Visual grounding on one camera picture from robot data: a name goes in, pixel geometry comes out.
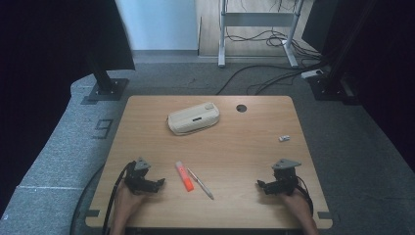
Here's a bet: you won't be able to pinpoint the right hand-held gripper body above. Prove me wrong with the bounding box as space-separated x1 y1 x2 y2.
272 159 301 196

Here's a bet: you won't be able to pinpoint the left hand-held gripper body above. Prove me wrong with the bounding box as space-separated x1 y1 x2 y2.
124 157 155 196

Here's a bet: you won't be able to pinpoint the orange highlighter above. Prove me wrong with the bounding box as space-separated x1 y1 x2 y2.
174 161 196 193

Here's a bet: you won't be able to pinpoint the silver pen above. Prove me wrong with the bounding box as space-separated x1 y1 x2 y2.
186 167 215 201

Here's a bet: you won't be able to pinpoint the beige pencil case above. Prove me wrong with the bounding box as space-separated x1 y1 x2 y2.
166 101 221 136

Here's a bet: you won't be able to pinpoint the person's right hand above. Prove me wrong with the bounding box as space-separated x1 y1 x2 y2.
279 188 311 217

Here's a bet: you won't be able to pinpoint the person's left hand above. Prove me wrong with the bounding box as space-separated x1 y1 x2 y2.
113 181 149 214

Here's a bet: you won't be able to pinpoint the black metal stand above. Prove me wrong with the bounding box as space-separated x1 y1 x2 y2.
85 48 130 102
307 0 380 106

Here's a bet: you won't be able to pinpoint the white power strip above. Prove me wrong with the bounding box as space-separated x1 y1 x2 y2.
300 69 324 79

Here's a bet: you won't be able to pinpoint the black curtain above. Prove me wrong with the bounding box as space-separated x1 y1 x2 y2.
0 0 136 210
300 0 415 170

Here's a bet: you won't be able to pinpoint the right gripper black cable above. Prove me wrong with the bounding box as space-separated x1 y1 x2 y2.
295 175 315 217

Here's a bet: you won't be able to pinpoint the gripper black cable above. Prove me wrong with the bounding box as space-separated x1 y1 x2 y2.
102 161 136 235
295 175 315 217

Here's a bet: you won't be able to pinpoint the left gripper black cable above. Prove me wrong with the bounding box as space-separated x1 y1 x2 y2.
102 161 136 235

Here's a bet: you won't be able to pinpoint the long black floor cable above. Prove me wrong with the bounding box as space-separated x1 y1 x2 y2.
214 61 331 96

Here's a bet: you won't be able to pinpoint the tangled black floor cables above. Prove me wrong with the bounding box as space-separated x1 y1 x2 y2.
224 0 324 61

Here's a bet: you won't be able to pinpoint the white metal desk frame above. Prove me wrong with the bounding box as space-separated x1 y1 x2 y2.
217 0 305 69

